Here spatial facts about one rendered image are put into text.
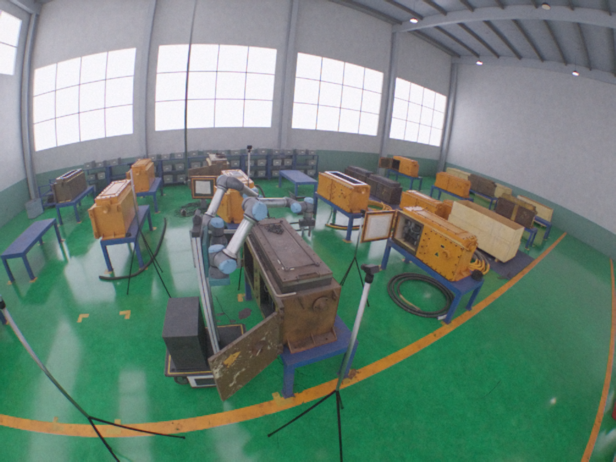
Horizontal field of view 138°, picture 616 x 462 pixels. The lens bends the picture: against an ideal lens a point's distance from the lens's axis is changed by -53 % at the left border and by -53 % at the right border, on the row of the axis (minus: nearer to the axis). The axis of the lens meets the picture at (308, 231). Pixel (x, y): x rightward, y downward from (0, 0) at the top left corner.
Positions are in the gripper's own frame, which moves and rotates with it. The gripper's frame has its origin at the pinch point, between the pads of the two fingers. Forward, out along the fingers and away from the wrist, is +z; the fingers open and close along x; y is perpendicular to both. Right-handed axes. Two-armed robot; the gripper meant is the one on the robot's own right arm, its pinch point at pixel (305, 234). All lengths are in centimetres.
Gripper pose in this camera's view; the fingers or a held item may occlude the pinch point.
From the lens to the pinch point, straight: 213.7
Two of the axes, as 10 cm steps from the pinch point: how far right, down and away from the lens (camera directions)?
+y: -3.0, -4.2, 8.6
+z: -0.8, 9.1, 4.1
